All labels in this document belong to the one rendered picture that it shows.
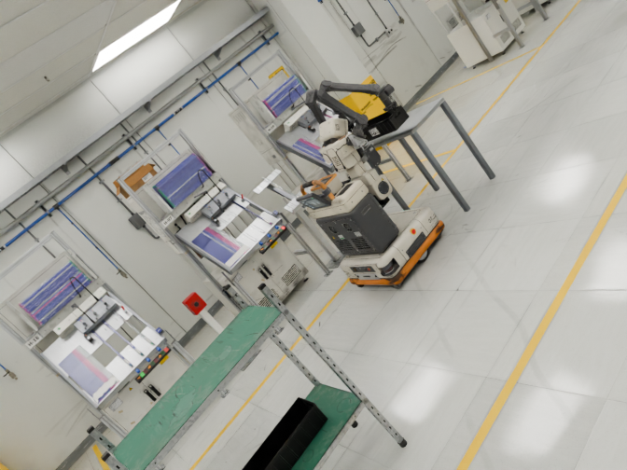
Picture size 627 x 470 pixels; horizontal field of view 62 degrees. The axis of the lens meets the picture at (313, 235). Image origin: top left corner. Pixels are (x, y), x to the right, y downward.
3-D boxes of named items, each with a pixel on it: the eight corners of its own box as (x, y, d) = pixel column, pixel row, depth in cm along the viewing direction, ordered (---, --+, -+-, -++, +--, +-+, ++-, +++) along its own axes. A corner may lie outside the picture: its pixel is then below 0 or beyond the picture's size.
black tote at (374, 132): (355, 146, 439) (346, 136, 436) (366, 134, 446) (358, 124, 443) (397, 130, 389) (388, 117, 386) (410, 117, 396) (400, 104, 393)
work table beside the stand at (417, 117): (468, 211, 410) (411, 131, 388) (411, 220, 471) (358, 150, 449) (495, 175, 428) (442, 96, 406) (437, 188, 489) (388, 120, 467)
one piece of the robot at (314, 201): (341, 208, 373) (314, 195, 363) (316, 214, 404) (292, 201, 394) (345, 194, 376) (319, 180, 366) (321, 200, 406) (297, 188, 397)
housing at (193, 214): (229, 194, 509) (226, 185, 498) (193, 228, 488) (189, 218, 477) (223, 191, 513) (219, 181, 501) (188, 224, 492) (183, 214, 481)
